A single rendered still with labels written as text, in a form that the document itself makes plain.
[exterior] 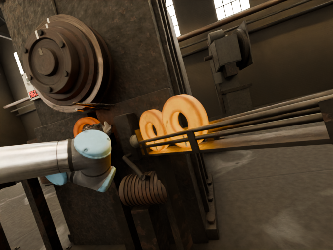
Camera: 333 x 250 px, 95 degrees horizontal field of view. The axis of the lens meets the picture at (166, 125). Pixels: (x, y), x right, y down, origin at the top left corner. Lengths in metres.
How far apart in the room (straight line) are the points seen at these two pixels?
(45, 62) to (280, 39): 7.28
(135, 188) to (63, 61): 0.63
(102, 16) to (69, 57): 0.36
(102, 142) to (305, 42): 7.65
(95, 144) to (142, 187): 0.28
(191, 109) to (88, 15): 0.90
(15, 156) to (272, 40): 7.43
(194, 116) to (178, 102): 0.06
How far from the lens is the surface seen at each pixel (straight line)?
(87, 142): 0.46
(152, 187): 0.62
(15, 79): 12.71
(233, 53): 4.95
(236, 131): 0.32
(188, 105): 0.40
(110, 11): 1.07
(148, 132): 0.59
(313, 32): 7.97
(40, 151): 0.48
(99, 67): 0.84
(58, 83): 0.87
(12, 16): 1.57
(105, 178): 0.56
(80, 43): 0.88
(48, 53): 0.91
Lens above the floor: 0.76
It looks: 5 degrees down
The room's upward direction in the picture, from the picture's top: 15 degrees counter-clockwise
